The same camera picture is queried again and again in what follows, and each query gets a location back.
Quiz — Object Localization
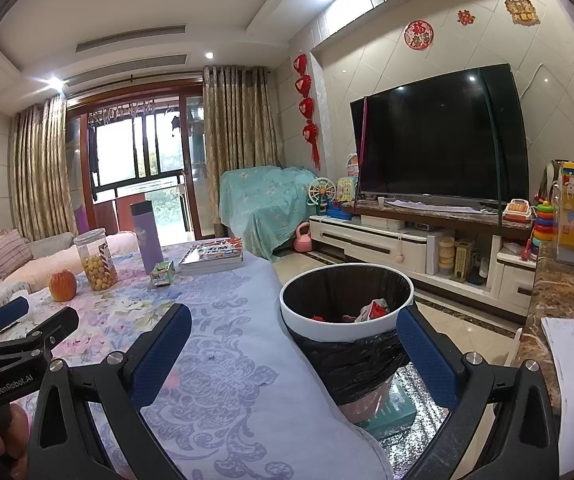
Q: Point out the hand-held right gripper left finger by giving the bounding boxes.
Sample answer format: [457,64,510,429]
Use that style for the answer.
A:
[27,302,194,480]

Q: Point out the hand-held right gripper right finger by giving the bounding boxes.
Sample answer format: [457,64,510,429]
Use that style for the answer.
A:
[396,306,560,480]

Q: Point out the white bin with black bag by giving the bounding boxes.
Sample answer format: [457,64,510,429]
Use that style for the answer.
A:
[279,263,415,423]

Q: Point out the person's left hand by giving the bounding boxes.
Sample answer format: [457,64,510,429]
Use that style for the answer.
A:
[0,404,31,477]

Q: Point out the red apple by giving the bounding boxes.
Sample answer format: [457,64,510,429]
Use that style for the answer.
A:
[48,269,78,303]

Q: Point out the pink striped cushion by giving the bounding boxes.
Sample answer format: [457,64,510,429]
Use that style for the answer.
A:
[0,230,34,281]

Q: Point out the flat teal box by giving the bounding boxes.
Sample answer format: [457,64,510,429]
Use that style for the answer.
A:
[357,377,415,441]

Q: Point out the pale covered sofa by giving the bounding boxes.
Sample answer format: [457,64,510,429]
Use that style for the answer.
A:
[0,230,138,321]

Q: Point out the clear jar of yellow balls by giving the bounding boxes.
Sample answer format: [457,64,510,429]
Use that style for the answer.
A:
[74,228,118,292]

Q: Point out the small green box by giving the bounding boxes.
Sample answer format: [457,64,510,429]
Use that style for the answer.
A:
[148,261,176,288]

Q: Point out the silver foil mat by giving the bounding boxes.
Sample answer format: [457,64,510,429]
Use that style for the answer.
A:
[367,360,455,466]

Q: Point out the beige chair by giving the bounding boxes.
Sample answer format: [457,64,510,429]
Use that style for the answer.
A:
[506,327,524,368]

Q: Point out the stack of yellow containers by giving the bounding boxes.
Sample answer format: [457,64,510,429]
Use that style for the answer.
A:
[438,236,456,276]

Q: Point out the tan woven box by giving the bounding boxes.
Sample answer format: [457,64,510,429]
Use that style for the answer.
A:
[453,239,475,281]

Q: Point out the colourful book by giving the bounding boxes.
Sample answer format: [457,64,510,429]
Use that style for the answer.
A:
[178,236,244,276]

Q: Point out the purple thermos bottle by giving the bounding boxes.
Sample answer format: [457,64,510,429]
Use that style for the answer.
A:
[130,201,164,275]

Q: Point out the white television cabinet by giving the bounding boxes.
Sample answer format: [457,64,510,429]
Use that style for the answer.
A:
[308,200,540,326]

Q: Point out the gold curtain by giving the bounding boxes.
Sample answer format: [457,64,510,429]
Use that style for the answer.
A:
[202,64,284,238]
[13,94,77,243]

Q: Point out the brown marble counter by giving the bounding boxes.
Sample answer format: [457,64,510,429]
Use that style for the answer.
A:
[514,245,574,461]

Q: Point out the pink kettlebell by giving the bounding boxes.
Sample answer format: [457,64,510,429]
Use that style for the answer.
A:
[293,222,312,253]

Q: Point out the blue toy set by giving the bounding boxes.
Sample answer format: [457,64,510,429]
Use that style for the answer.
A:
[327,200,355,221]

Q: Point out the toy cash register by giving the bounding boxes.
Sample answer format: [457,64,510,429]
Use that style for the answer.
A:
[502,199,534,223]

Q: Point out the teal cloth covered furniture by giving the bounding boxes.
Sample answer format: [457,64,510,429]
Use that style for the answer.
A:
[218,164,320,263]

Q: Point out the wooden framed balcony door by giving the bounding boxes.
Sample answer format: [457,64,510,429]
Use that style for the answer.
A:
[64,72,218,241]

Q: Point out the toy ferris wheel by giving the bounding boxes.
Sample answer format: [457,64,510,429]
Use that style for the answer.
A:
[307,177,335,217]

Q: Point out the black television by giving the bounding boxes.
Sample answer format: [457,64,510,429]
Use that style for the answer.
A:
[349,63,530,206]

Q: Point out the red hanging decoration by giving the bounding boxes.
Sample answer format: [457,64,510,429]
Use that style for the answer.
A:
[293,53,323,171]

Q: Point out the ring stacking toy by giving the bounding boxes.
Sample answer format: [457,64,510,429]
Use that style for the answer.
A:
[532,201,558,243]

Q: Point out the round red wall sticker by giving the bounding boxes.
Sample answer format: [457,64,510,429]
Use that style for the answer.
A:
[404,20,434,51]

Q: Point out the gold figure wall sticker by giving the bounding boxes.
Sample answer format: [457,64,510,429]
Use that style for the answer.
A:
[504,0,540,25]

